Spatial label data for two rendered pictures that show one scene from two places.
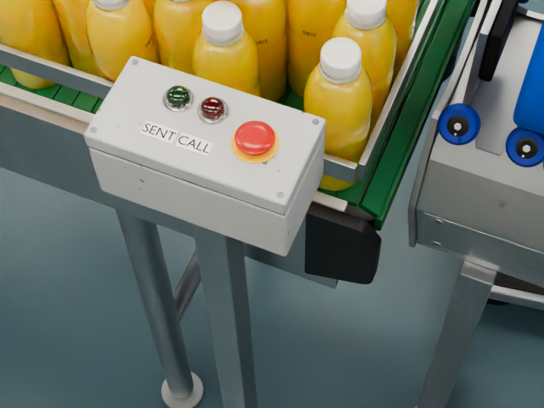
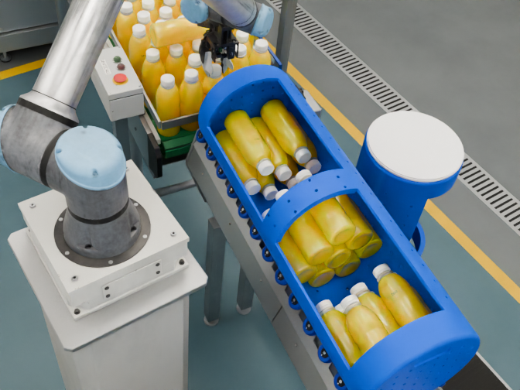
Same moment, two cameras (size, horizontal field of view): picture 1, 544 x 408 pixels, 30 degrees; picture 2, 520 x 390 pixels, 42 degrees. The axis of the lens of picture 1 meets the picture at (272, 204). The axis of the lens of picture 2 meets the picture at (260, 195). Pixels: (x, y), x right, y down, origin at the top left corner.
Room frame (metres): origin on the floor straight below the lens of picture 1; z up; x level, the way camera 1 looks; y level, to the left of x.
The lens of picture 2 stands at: (-0.42, -1.15, 2.34)
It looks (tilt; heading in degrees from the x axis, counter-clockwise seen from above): 49 degrees down; 35
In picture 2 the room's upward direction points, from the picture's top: 8 degrees clockwise
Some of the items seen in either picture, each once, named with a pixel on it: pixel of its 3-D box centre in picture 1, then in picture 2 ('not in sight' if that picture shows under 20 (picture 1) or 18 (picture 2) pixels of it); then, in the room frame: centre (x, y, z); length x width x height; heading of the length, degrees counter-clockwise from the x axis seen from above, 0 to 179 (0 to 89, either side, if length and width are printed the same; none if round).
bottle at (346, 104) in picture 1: (337, 118); (168, 107); (0.61, -0.07, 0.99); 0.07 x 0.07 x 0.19
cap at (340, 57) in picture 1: (341, 57); (167, 80); (0.61, -0.07, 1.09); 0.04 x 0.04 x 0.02
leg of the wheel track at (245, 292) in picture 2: not in sight; (249, 263); (0.75, -0.34, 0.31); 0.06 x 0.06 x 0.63; 66
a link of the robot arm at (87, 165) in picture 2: not in sight; (90, 169); (0.07, -0.43, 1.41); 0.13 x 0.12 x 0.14; 103
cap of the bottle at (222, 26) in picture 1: (222, 20); (152, 54); (0.67, 0.04, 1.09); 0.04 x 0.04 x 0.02
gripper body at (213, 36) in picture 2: not in sight; (220, 35); (0.73, -0.16, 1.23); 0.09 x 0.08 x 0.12; 66
